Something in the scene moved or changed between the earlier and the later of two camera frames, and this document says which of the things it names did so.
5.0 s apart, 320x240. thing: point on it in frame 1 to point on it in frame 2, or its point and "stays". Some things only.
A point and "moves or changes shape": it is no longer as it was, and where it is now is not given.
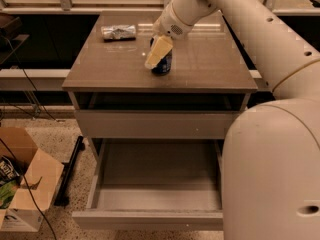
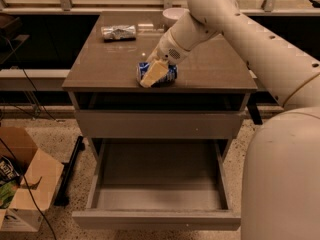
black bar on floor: [62, 199] stays
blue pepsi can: [164, 67] moves or changes shape
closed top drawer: [153, 124] stays
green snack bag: [9, 179] stays
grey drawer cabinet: [156, 140] stays
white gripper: [169, 26] to [167, 53]
